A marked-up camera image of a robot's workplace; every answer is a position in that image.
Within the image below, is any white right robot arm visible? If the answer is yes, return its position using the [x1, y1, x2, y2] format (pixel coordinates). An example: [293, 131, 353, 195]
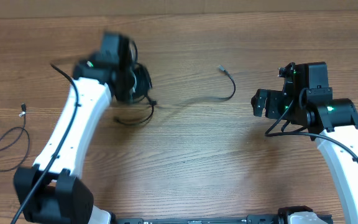
[251, 62, 358, 223]

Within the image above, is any black USB cable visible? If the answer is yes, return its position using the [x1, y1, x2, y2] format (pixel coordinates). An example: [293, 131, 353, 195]
[0, 103, 31, 173]
[154, 64, 237, 108]

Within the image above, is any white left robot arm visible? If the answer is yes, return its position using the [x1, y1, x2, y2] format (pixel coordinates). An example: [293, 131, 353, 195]
[12, 32, 152, 224]

